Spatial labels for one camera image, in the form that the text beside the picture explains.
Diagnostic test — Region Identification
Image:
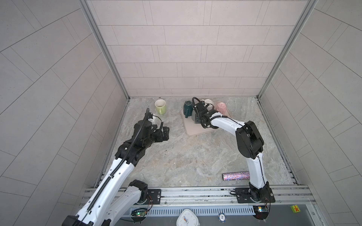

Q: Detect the round blue badge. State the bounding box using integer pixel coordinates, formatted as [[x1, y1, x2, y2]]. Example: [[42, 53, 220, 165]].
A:
[[218, 213, 226, 223]]

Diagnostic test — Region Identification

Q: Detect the glittery cylindrical bottle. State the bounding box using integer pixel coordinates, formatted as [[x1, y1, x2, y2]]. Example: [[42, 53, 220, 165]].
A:
[[222, 171, 250, 181]]

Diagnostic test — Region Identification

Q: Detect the light green mug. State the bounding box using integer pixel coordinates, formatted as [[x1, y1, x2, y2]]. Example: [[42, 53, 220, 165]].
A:
[[155, 99, 166, 115]]

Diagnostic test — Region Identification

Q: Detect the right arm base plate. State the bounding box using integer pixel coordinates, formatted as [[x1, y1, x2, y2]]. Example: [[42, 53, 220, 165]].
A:
[[230, 187, 276, 203]]

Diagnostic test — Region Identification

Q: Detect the aluminium mounting rail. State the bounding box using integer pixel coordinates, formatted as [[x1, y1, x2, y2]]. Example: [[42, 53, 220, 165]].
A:
[[149, 185, 317, 207]]

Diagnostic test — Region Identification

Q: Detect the dark green mug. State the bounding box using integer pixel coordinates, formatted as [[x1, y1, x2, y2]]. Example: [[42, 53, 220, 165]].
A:
[[183, 100, 193, 118]]

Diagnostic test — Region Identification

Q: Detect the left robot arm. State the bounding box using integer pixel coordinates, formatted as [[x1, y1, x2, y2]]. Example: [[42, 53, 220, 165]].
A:
[[62, 120, 170, 226]]

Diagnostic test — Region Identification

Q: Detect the white mug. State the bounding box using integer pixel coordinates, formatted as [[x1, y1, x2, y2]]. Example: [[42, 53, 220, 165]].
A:
[[201, 99, 214, 110]]

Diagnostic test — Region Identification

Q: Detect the pink plastic tray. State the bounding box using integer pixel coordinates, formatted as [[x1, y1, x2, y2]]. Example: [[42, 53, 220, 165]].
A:
[[182, 98, 240, 136]]

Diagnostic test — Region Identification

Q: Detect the left circuit board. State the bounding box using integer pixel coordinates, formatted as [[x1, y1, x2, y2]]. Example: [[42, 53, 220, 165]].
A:
[[131, 208, 148, 222]]

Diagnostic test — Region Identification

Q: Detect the white kitchen timer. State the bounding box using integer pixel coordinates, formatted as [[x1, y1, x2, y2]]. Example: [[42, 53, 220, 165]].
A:
[[176, 209, 200, 226]]

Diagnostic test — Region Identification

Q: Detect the corrugated cable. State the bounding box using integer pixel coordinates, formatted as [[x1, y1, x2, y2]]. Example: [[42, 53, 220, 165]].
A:
[[84, 108, 150, 215], [191, 96, 220, 130]]

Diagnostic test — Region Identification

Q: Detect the right circuit board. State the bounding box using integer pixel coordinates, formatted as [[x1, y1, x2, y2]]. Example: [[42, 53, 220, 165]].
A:
[[253, 205, 269, 220]]

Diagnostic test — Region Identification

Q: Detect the left corrugated cable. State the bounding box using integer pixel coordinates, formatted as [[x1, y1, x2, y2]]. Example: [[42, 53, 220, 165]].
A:
[[84, 108, 150, 215]]

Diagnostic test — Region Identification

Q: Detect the grey mug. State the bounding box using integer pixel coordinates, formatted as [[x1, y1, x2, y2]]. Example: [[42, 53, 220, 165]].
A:
[[191, 110, 201, 124]]

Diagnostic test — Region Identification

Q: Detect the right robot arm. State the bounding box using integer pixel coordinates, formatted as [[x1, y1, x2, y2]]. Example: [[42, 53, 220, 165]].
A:
[[192, 97, 275, 204]]

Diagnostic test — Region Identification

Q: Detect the pink mug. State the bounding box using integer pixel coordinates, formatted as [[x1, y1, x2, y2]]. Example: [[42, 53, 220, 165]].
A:
[[217, 102, 227, 115]]

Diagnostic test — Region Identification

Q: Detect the right corrugated cable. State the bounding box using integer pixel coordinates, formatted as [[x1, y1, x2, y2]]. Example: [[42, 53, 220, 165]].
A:
[[191, 96, 220, 130]]

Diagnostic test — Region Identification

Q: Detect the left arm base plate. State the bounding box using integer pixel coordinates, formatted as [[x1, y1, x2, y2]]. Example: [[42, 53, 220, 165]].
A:
[[136, 189, 162, 205]]

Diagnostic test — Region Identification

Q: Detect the circuit board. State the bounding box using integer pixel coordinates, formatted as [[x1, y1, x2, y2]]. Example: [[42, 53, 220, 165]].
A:
[[131, 208, 148, 222], [253, 205, 269, 220]]

